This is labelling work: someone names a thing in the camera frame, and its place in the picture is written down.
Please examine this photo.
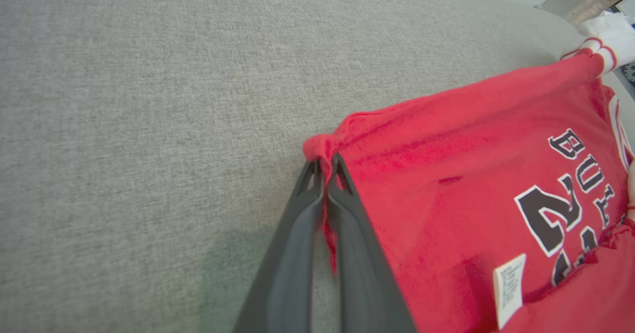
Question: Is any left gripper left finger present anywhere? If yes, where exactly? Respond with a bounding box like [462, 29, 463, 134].
[233, 160, 326, 333]

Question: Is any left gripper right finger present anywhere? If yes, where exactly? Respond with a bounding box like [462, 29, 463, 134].
[327, 154, 418, 333]

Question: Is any red basketball jersey white trim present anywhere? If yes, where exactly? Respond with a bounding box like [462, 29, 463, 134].
[303, 13, 635, 333]

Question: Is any light grey fabric sofa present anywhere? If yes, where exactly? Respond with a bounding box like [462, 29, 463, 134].
[0, 0, 591, 333]

